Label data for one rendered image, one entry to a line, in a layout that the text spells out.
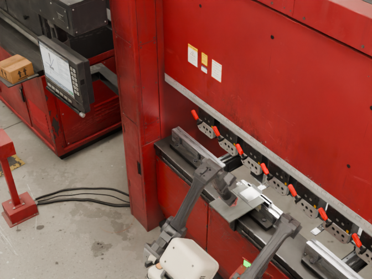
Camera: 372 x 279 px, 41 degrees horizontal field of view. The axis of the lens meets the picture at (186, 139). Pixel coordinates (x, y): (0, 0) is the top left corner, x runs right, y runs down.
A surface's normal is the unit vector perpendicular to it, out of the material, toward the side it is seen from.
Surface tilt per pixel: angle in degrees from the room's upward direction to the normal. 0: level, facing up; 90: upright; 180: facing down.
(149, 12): 90
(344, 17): 90
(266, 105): 90
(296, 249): 0
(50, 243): 0
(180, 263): 48
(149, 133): 90
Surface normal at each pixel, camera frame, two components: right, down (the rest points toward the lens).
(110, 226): 0.00, -0.77
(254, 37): -0.80, 0.38
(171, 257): -0.56, -0.21
